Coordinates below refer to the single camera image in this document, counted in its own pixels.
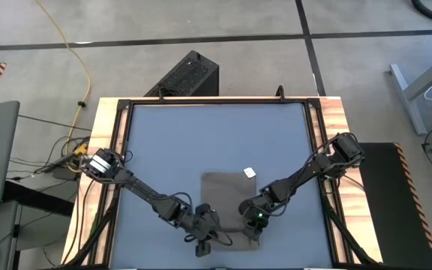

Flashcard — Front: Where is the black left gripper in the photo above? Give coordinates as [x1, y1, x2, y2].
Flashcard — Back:
[185, 203, 224, 258]

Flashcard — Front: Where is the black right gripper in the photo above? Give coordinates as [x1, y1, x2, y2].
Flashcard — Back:
[238, 198, 275, 242]

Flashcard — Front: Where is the taupe woven towel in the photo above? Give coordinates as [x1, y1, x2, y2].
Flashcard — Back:
[199, 166, 261, 252]

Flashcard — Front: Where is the black computer tower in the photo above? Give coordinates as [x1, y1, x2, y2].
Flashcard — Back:
[143, 49, 220, 98]

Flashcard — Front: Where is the black power strip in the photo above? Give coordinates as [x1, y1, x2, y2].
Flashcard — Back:
[35, 151, 78, 177]

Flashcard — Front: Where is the grey metal desk leg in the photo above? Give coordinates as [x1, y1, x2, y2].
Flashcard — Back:
[389, 46, 432, 136]

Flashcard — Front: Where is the black metal table frame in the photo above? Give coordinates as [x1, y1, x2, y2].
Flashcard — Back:
[64, 85, 384, 270]

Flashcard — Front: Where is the yellow power cable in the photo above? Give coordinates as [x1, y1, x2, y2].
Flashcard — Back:
[35, 0, 92, 155]

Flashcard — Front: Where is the thick black hose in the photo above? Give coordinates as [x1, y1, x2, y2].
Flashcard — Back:
[410, 0, 432, 24]

